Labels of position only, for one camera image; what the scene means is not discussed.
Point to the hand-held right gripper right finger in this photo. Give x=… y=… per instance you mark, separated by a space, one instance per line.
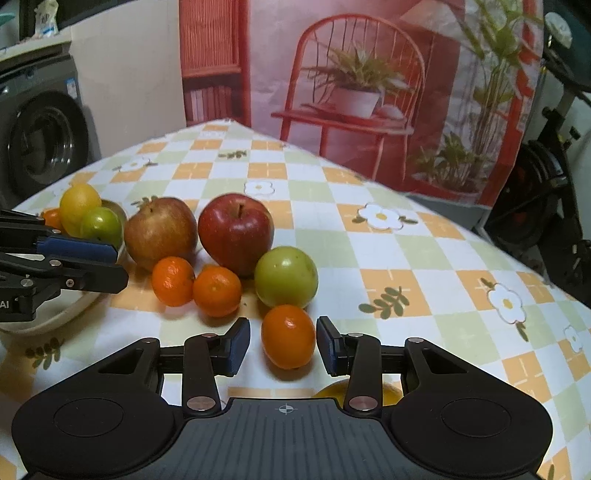
x=325 y=346

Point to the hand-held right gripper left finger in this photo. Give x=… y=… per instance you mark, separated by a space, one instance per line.
x=238 y=346

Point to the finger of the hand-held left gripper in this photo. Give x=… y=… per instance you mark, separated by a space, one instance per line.
x=92 y=278
x=78 y=249

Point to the small green round fruit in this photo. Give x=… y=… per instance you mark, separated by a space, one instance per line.
x=99 y=224

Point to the beige plate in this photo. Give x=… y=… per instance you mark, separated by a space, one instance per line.
x=69 y=307

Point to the large orange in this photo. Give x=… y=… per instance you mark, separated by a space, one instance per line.
x=288 y=337

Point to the small orange mandarin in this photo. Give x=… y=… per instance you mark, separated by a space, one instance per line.
x=53 y=218

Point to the yellow lemon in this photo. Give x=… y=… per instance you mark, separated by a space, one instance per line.
x=334 y=391
x=78 y=201

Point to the streaked red-yellow apple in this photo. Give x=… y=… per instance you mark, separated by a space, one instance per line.
x=159 y=235

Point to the large green round fruit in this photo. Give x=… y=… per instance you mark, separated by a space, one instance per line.
x=286 y=277

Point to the checkered floral tablecloth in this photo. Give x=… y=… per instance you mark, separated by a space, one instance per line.
x=415 y=286

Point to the deep red apple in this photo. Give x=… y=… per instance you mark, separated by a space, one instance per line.
x=235 y=233

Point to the grey washing machine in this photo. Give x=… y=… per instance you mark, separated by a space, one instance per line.
x=46 y=138

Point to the white plastic bag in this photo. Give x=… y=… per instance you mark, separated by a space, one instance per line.
x=46 y=21

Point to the black exercise bike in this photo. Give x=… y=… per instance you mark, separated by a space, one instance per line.
x=531 y=184

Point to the printed backdrop with red chair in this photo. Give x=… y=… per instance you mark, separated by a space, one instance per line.
x=277 y=46

